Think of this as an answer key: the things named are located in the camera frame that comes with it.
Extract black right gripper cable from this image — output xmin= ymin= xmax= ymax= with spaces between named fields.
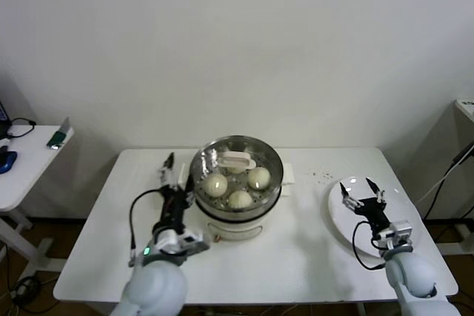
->
xmin=351 ymin=221 xmax=386 ymax=271

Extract floor power strip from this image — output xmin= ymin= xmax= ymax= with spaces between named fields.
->
xmin=10 ymin=278 xmax=41 ymax=300

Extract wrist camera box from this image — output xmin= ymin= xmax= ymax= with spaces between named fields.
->
xmin=384 ymin=221 xmax=414 ymax=249
xmin=176 ymin=232 xmax=210 ymax=256

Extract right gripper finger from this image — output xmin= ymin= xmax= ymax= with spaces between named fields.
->
xmin=364 ymin=177 xmax=386 ymax=206
xmin=338 ymin=181 xmax=364 ymax=210

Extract green handled scraper tool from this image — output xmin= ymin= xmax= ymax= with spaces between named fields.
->
xmin=46 ymin=116 xmax=71 ymax=149

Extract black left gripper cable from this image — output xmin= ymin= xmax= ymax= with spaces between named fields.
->
xmin=127 ymin=188 xmax=166 ymax=269

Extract white background cable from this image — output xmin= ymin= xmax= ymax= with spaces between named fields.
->
xmin=413 ymin=171 xmax=456 ymax=204

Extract stainless steel steamer basket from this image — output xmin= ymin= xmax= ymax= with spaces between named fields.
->
xmin=179 ymin=135 xmax=296 ymax=213

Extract black laptop screen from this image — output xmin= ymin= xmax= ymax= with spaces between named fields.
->
xmin=0 ymin=101 xmax=10 ymax=138

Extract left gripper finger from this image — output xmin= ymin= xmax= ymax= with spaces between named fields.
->
xmin=183 ymin=177 xmax=196 ymax=208
xmin=158 ymin=152 xmax=178 ymax=188

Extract black background cable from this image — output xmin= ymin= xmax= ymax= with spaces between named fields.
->
xmin=424 ymin=141 xmax=474 ymax=221

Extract blue handheld device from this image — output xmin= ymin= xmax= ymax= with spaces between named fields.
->
xmin=0 ymin=138 xmax=19 ymax=174

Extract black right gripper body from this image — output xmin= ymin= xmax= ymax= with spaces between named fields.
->
xmin=354 ymin=198 xmax=392 ymax=234

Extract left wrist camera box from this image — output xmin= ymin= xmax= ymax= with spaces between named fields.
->
xmin=176 ymin=232 xmax=210 ymax=256

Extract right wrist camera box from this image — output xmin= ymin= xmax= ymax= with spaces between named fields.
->
xmin=384 ymin=221 xmax=414 ymax=249

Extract scattered dark crumbs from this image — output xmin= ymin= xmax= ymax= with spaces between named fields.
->
xmin=309 ymin=170 xmax=334 ymax=184

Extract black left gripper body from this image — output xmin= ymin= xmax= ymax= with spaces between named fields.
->
xmin=154 ymin=185 xmax=190 ymax=235

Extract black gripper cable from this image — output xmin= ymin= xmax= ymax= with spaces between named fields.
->
xmin=351 ymin=221 xmax=386 ymax=271
xmin=127 ymin=188 xmax=166 ymax=269

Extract thin black laptop cable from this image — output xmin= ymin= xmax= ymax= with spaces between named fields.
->
xmin=7 ymin=117 xmax=37 ymax=138

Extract white round plate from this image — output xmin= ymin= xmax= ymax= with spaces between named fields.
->
xmin=327 ymin=176 xmax=423 ymax=258

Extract cream electric cooker base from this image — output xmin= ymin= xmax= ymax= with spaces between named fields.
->
xmin=191 ymin=182 xmax=284 ymax=243

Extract glass lid with beige handle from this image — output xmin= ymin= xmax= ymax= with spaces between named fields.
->
xmin=189 ymin=135 xmax=284 ymax=213

